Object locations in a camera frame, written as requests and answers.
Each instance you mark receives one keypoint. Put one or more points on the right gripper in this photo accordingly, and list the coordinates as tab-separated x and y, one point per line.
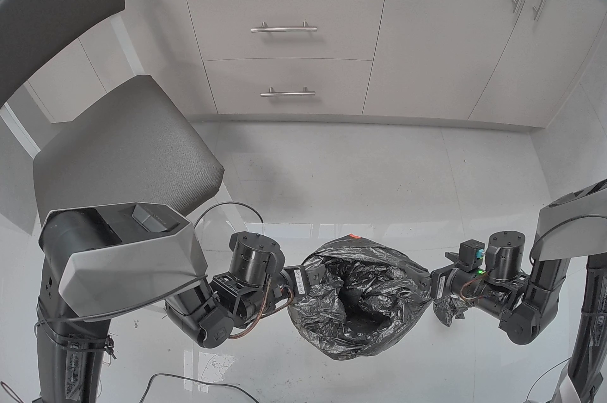
438	286

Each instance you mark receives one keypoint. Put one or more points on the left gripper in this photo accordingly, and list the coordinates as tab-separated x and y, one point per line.
301	281

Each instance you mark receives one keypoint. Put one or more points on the black plastic bag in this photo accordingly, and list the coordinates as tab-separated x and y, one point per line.
379	325

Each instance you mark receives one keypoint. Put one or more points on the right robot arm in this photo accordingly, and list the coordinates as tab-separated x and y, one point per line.
569	225

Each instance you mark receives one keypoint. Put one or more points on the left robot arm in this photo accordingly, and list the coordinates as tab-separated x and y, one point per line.
133	258

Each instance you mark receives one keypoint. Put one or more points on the crumpled black plastic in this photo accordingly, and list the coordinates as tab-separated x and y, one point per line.
445	308

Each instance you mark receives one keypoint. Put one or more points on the grey padded chair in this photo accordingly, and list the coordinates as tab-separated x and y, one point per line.
128	145

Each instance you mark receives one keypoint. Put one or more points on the beige cabinet with drawers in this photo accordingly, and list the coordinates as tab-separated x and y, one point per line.
427	12

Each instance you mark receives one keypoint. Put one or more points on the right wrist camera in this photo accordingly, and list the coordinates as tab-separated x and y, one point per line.
469	254

